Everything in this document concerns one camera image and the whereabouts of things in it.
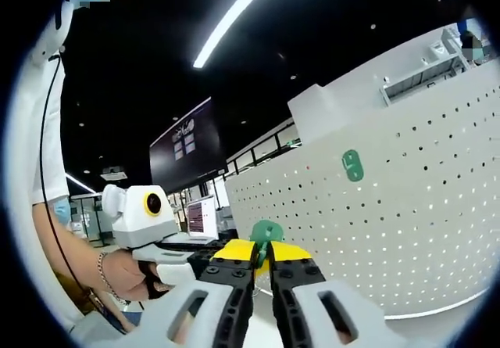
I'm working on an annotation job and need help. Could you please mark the white worn device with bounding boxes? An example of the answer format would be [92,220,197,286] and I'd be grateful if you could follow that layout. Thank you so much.
[33,2,75,67]

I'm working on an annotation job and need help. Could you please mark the green hook assembly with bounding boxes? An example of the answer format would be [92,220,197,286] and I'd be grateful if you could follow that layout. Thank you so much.
[341,149,366,183]
[249,219,285,269]

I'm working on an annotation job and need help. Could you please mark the white perforated mounting plate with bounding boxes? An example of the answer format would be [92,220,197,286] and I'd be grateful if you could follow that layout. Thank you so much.
[224,84,500,321]

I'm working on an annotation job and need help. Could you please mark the long ceiling light strip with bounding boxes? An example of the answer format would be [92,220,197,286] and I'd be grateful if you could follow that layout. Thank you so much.
[192,0,285,70]

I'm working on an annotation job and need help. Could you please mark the silver laptop with lit screen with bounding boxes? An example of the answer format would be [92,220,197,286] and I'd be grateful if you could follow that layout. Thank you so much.
[186,196,220,246]

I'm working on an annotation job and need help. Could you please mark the white ceiling projector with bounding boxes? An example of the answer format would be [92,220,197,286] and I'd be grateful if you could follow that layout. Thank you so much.
[100,165,128,181]

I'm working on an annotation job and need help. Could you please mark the black cable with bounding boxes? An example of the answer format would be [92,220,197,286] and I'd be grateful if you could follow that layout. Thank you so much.
[37,52,103,306]

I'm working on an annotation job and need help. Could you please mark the person's left hand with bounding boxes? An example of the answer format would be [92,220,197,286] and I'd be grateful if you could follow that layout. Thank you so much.
[99,248,173,302]

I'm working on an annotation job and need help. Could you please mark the silver chain bracelet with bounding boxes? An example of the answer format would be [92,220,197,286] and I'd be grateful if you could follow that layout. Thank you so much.
[96,250,132,306]

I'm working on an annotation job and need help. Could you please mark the metal storage shelf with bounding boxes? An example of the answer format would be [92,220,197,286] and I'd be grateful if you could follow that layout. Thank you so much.
[380,25,481,106]

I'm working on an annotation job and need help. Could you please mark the large dark display screen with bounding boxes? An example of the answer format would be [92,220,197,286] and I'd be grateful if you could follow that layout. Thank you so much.
[148,96,230,195]

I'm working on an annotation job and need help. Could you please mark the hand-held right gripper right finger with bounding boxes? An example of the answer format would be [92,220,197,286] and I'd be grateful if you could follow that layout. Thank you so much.
[267,241,396,348]

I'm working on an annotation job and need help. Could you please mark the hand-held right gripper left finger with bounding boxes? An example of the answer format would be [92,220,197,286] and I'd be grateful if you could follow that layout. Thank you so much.
[128,239,259,348]

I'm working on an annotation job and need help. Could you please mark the person's white shirt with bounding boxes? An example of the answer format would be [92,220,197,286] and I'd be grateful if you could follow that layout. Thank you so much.
[5,0,73,325]

